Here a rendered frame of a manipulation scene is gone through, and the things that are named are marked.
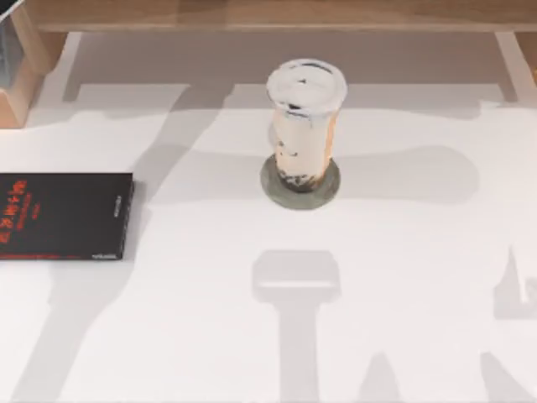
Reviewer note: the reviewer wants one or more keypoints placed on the wooden shelf unit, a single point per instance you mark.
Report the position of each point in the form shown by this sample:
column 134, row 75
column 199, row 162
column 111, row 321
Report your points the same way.
column 293, row 17

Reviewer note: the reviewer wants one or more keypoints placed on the black book red lettering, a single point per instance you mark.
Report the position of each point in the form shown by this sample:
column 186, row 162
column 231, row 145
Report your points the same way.
column 63, row 216

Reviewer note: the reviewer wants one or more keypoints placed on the milk tea cup white lid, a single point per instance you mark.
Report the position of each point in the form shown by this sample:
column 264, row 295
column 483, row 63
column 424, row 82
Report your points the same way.
column 301, row 126

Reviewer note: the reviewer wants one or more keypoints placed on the grey round coaster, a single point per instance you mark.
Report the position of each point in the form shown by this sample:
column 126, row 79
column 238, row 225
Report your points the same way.
column 325, row 193

